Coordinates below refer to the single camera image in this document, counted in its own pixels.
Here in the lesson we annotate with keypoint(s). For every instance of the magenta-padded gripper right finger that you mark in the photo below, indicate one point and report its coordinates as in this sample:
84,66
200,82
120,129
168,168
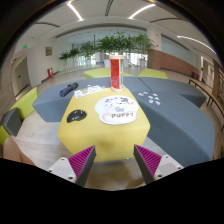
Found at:
150,161

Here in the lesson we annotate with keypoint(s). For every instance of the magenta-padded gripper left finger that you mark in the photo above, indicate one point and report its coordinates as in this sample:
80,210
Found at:
80,163

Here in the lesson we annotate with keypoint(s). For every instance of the black computer mouse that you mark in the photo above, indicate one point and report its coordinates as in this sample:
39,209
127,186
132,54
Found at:
76,116

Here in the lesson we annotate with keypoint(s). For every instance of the white printed mouse pad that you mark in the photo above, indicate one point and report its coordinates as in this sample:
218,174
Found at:
116,111

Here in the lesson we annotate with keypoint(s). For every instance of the large grey ottoman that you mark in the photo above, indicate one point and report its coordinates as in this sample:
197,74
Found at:
180,126

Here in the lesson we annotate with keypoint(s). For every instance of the scattered small stickers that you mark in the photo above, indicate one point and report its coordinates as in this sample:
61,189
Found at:
157,103

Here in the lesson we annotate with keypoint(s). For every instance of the long grey ottoman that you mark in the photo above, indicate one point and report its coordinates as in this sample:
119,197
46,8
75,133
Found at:
50,103

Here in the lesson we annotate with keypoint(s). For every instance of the dark blue folded umbrella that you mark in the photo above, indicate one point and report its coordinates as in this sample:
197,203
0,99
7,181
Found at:
68,90

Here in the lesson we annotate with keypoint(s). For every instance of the dark grey seat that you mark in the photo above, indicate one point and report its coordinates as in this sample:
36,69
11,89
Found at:
11,121

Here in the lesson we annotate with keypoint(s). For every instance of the lime green bench seat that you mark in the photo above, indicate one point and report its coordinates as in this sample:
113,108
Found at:
26,103

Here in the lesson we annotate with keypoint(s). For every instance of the lime green ottoman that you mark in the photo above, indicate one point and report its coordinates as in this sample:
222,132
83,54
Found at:
151,72
96,72

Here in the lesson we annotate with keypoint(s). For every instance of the wooden bench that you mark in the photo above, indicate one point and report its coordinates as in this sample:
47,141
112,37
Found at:
200,86

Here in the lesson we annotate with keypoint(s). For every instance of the red cylinder with wooden caps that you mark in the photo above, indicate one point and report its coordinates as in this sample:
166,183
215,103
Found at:
116,73

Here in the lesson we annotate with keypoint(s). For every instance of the red fire extinguisher box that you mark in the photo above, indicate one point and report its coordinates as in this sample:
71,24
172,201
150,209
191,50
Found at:
50,72

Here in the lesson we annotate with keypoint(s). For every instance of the group of potted plants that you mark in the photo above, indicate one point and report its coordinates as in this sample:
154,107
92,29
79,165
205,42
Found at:
113,43

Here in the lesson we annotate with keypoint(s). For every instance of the group of ceiling lights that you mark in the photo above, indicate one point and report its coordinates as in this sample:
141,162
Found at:
75,11

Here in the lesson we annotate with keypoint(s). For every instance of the gold wall plaque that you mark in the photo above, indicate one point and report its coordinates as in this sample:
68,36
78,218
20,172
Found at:
49,51

